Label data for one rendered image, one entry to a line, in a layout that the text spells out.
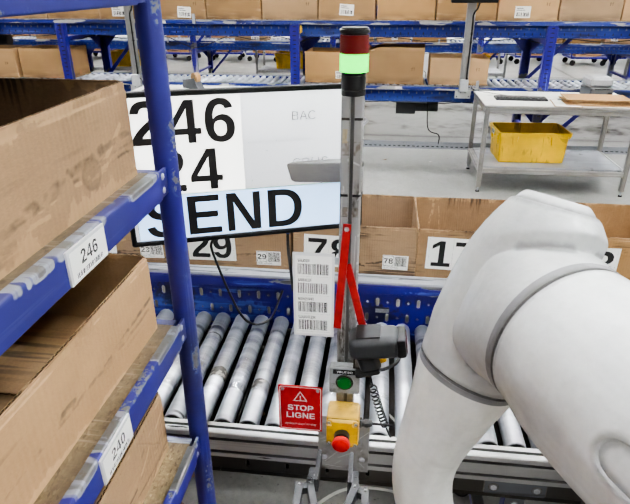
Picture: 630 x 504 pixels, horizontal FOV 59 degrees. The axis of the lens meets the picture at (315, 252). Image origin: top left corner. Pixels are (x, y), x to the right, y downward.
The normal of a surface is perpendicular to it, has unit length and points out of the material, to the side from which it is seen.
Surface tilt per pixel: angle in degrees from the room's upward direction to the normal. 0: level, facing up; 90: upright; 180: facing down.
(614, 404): 56
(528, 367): 73
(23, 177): 91
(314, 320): 90
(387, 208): 90
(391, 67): 89
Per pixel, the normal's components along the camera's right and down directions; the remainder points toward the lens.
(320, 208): 0.22, 0.36
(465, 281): -0.88, -0.17
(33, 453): 0.99, 0.08
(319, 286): -0.12, 0.44
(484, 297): -0.92, -0.29
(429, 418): -0.73, 0.18
